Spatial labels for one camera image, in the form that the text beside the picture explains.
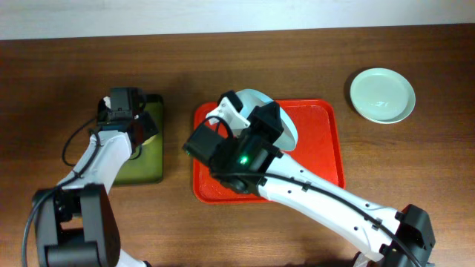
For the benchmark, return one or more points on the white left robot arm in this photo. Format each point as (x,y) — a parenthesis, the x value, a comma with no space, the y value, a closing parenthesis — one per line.
(74,222)

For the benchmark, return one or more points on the light blue plate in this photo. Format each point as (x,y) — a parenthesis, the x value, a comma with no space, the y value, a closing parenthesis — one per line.
(251,98)

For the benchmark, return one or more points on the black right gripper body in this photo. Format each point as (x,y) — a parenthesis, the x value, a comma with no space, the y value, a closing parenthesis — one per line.
(246,131)

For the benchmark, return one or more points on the cream white plate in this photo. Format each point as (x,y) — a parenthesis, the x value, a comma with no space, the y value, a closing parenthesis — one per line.
(389,117)

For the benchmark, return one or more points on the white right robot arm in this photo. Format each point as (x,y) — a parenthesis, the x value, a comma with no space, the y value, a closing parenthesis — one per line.
(245,141)

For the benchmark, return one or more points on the yellow green scrub sponge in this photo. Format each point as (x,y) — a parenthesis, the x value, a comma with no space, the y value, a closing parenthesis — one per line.
(149,140)

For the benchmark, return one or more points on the black tray with soapy water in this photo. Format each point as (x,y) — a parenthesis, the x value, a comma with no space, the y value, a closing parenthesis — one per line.
(148,163)

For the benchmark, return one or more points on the red plastic tray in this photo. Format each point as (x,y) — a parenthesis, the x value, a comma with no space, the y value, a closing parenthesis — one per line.
(317,149)

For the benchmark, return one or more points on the mint green plate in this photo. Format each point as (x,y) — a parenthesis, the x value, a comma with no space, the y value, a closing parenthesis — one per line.
(378,89)

